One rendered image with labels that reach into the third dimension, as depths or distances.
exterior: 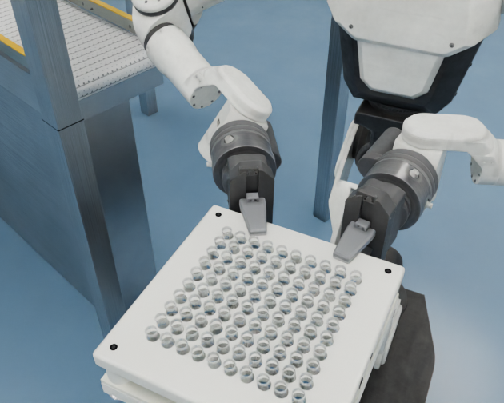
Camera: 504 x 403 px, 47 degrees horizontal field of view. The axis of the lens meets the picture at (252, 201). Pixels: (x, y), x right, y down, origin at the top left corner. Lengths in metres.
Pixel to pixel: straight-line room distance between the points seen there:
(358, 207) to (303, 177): 1.83
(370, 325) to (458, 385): 1.34
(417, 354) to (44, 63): 1.22
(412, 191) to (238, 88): 0.30
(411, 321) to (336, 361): 1.25
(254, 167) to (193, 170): 1.86
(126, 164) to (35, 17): 0.65
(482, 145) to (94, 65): 0.88
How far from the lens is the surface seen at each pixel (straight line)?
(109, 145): 1.61
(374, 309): 0.63
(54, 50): 1.18
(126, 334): 0.61
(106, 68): 1.37
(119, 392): 0.64
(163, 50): 0.97
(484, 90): 3.34
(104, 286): 1.56
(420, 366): 1.74
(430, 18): 0.99
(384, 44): 1.02
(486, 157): 0.85
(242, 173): 0.71
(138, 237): 1.86
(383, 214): 0.68
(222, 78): 0.88
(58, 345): 2.02
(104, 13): 1.59
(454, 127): 0.84
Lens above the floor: 1.57
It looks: 41 degrees down
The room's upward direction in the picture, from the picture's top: straight up
